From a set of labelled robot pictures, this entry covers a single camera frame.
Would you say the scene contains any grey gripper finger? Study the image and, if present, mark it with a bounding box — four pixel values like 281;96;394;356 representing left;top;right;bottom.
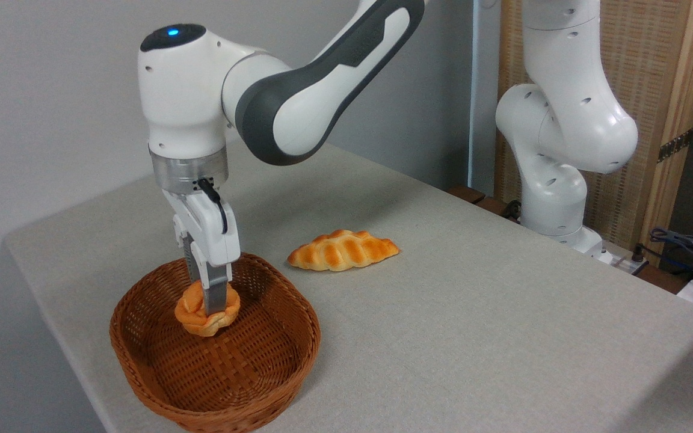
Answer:
181;235;199;283
200;265;232;315

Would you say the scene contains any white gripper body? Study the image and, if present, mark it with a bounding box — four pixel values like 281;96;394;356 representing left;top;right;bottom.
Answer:
162;190;242;284

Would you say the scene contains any round knotted bread roll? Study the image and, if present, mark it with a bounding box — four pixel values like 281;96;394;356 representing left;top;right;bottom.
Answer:
174;280;242;337

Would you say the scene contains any long braided bread loaf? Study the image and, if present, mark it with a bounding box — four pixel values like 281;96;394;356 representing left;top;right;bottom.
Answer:
287;229;401;272

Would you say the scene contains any brown wicker basket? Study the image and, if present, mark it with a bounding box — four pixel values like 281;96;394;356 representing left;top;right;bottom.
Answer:
109;251;321;433

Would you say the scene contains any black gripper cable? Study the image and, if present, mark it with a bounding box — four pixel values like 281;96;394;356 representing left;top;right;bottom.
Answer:
197;177;229;235

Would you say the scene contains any white vertical wall trim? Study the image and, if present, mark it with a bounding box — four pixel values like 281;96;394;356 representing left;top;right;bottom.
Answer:
469;0;501;193

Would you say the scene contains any blue-grey cable bundle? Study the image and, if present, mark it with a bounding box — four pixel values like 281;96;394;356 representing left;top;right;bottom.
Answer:
649;227;693;283

